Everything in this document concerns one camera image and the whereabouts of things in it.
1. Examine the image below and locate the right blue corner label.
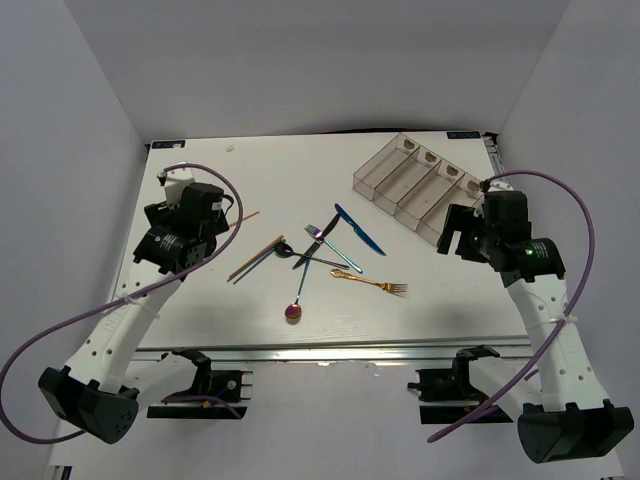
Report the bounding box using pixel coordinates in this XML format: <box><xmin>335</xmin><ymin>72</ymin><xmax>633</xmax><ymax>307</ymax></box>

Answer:
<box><xmin>446</xmin><ymin>131</ymin><xmax>482</xmax><ymax>140</ymax></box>

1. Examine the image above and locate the black spoon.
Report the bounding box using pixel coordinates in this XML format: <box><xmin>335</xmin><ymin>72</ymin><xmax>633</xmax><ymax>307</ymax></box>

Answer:
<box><xmin>274</xmin><ymin>241</ymin><xmax>350</xmax><ymax>270</ymax></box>

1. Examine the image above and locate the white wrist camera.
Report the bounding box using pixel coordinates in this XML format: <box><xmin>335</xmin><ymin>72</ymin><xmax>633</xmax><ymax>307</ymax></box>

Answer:
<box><xmin>156</xmin><ymin>166</ymin><xmax>195</xmax><ymax>209</ymax></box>
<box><xmin>480</xmin><ymin>179</ymin><xmax>514</xmax><ymax>203</ymax></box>

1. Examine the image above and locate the left blue corner label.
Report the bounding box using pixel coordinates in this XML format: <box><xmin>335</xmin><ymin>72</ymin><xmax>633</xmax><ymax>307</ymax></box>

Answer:
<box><xmin>150</xmin><ymin>140</ymin><xmax>186</xmax><ymax>149</ymax></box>

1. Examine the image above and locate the blue corner label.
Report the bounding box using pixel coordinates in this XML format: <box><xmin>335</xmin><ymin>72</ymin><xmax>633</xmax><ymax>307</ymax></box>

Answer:
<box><xmin>150</xmin><ymin>140</ymin><xmax>186</xmax><ymax>149</ymax></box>
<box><xmin>446</xmin><ymin>131</ymin><xmax>482</xmax><ymax>140</ymax></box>

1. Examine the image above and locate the blue knife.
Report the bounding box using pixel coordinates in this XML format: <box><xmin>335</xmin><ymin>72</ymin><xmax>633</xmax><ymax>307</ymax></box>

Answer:
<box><xmin>334</xmin><ymin>203</ymin><xmax>386</xmax><ymax>256</ymax></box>

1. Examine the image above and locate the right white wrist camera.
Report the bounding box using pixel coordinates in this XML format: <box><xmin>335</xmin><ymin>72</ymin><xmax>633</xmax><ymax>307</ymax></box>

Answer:
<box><xmin>480</xmin><ymin>179</ymin><xmax>514</xmax><ymax>203</ymax></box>

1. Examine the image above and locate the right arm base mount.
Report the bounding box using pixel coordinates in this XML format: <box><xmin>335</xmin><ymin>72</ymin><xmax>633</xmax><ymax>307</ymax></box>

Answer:
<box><xmin>407</xmin><ymin>345</ymin><xmax>500</xmax><ymax>425</ymax></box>

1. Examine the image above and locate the thin orange chopstick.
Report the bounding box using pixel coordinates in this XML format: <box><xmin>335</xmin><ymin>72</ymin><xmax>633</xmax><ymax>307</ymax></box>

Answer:
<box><xmin>229</xmin><ymin>211</ymin><xmax>261</xmax><ymax>228</ymax></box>

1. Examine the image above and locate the iridescent rainbow fork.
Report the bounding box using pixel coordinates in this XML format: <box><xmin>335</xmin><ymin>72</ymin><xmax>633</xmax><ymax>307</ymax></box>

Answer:
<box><xmin>305</xmin><ymin>224</ymin><xmax>363</xmax><ymax>274</ymax></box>

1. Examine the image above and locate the gold fork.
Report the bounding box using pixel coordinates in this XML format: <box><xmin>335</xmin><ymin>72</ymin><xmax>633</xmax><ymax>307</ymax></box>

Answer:
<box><xmin>330</xmin><ymin>269</ymin><xmax>408</xmax><ymax>296</ymax></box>

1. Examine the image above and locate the clear four-compartment organizer tray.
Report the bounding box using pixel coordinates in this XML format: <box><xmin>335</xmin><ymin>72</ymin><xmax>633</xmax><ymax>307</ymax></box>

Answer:
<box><xmin>353</xmin><ymin>132</ymin><xmax>494</xmax><ymax>246</ymax></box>

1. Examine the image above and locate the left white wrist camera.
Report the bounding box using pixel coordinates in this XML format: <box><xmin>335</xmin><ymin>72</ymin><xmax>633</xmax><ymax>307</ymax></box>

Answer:
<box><xmin>156</xmin><ymin>166</ymin><xmax>195</xmax><ymax>209</ymax></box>

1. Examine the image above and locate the black knife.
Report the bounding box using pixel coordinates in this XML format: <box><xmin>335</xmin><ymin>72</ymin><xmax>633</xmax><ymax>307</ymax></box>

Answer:
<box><xmin>292</xmin><ymin>213</ymin><xmax>340</xmax><ymax>270</ymax></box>

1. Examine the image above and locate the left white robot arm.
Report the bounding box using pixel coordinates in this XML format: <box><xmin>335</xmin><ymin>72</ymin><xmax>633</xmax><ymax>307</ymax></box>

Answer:
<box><xmin>38</xmin><ymin>181</ymin><xmax>229</xmax><ymax>444</ymax></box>

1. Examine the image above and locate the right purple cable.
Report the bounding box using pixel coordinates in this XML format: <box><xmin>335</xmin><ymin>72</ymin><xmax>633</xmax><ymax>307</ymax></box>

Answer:
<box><xmin>427</xmin><ymin>170</ymin><xmax>596</xmax><ymax>445</ymax></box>

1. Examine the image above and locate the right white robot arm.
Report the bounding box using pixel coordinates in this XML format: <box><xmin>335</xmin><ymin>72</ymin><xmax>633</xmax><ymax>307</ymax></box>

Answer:
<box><xmin>437</xmin><ymin>191</ymin><xmax>635</xmax><ymax>464</ymax></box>

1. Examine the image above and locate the blue-handled rainbow spoon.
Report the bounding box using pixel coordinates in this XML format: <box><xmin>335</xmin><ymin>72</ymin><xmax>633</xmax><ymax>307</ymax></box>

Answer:
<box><xmin>284</xmin><ymin>260</ymin><xmax>310</xmax><ymax>320</ymax></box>

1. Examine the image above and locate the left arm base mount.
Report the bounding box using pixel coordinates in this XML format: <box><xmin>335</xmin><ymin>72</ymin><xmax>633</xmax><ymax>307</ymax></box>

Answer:
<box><xmin>146</xmin><ymin>348</ymin><xmax>253</xmax><ymax>420</ymax></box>

